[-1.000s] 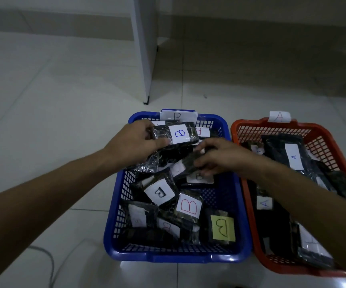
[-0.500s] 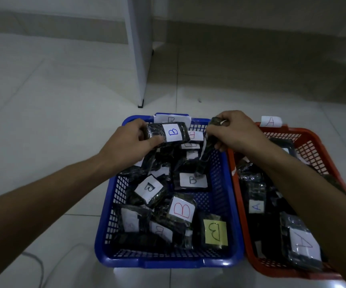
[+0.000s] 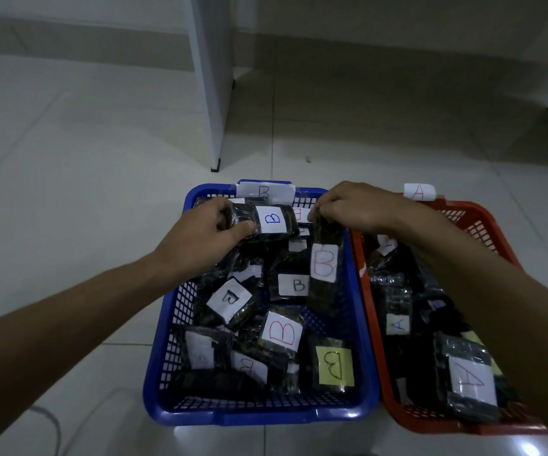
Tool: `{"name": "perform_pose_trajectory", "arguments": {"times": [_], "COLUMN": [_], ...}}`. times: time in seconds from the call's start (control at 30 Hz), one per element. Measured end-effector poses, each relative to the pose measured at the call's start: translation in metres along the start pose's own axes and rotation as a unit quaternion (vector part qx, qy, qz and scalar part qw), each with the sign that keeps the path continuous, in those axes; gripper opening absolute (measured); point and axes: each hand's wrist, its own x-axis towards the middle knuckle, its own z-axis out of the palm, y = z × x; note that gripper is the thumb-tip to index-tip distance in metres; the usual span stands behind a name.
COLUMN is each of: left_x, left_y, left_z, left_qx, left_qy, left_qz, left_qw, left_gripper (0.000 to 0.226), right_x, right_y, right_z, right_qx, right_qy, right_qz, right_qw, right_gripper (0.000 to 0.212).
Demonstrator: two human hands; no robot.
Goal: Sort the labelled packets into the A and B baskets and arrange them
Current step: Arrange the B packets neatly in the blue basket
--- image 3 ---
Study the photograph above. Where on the person's right hand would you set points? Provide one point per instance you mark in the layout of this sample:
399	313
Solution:
364	208

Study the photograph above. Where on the person's left hand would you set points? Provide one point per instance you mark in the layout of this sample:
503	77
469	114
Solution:
198	242

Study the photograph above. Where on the blue plastic basket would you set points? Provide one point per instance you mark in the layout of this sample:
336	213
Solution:
255	415

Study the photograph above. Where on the red plastic basket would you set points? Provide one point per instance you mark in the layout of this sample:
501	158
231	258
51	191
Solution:
445	426

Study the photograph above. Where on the person's left forearm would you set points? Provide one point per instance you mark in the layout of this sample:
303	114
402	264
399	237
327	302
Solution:
55	337

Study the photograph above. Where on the person's right forearm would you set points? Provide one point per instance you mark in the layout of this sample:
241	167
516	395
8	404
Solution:
492	303

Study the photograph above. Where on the small white paper tag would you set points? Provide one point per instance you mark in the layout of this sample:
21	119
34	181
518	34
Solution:
420	192

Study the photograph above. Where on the large white paper tag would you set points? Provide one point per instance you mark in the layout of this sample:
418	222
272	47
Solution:
264	190

